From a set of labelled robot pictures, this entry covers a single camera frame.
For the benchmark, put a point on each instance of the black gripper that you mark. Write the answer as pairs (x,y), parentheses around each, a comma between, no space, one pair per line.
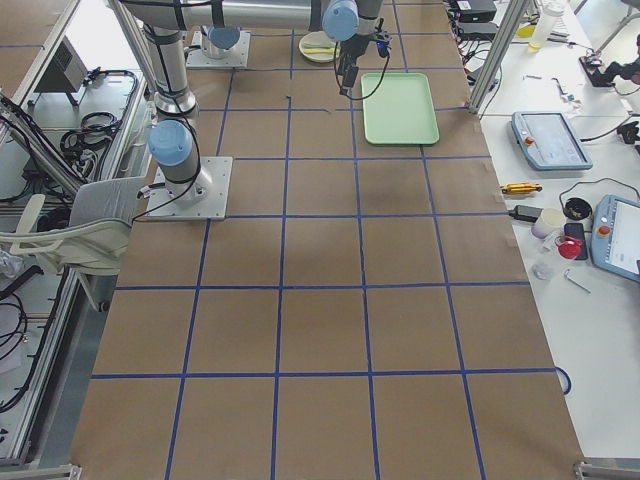
(353,50)

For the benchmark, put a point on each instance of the white round plate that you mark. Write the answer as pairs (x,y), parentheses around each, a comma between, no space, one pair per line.
(319,36)

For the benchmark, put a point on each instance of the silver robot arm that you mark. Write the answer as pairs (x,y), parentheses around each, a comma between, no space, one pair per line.
(173,142)
(352,25)

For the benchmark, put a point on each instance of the yellow plastic fork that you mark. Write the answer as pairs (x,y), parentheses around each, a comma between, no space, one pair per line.
(319,51)

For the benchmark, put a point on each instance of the light green plastic spoon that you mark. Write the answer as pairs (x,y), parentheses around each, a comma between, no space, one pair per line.
(317,44)

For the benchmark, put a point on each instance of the light green tray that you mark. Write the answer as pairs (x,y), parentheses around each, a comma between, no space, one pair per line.
(399,109)

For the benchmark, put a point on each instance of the blue teach pendant far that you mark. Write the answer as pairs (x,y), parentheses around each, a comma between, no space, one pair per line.
(548,141)

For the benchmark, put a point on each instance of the blue teach pendant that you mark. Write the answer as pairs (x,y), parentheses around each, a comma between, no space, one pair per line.
(615,237)
(548,141)

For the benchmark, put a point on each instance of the gold metal cylinder tool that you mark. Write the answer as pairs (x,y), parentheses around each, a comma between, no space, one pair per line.
(523,188)

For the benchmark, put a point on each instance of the brown paper table cover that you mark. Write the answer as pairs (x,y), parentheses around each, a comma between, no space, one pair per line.
(363,312)

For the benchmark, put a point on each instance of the white paper cup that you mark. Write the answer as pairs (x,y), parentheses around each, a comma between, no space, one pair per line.
(549,220)

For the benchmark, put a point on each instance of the blue teach pendant near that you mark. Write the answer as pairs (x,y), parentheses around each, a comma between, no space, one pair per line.
(615,237)

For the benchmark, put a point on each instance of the grey office chair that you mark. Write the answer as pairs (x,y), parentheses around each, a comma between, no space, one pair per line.
(95,240)

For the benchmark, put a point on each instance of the aluminium frame post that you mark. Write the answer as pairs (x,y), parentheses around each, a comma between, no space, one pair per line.
(506,31)

